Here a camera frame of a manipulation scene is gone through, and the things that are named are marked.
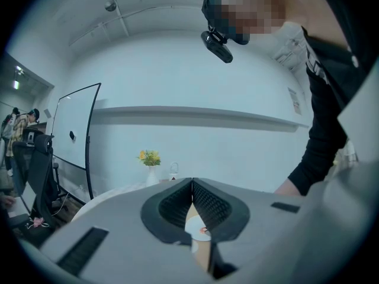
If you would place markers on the white paper sheet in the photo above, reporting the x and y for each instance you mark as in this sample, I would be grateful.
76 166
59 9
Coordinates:
19 207

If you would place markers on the person's head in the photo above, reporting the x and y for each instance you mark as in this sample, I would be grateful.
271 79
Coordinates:
251 7

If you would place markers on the person's black clothing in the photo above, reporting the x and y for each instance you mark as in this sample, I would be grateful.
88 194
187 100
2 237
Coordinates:
340 40

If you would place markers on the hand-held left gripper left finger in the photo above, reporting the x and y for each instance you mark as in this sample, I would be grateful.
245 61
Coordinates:
124 232

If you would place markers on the white penguin print cup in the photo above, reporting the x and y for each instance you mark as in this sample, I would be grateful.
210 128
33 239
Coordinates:
174 171

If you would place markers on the black office chair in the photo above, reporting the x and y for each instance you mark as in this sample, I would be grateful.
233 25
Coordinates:
44 170
20 158

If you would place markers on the black head-worn camera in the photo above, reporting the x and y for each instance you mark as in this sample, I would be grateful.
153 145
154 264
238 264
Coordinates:
217 47

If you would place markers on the person's right forearm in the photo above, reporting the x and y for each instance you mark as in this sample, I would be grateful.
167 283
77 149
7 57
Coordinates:
308 173

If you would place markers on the white vase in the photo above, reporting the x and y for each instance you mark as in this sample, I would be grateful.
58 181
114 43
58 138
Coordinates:
152 176

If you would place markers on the yellow flower bouquet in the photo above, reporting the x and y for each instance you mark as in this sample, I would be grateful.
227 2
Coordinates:
149 157

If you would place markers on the black whiteboard eraser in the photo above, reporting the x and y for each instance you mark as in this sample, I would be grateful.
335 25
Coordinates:
72 135

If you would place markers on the round ceiling sensor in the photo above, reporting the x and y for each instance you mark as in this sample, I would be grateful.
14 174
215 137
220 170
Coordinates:
110 6

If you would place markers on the white round plate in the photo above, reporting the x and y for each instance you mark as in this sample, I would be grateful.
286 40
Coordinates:
192 226

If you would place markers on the black framed whiteboard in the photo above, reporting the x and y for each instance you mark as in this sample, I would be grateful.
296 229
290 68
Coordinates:
74 123

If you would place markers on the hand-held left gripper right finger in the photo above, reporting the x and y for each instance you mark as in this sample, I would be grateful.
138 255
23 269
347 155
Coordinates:
260 232

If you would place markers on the white wall notice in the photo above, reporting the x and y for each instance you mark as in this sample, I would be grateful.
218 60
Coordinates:
295 100

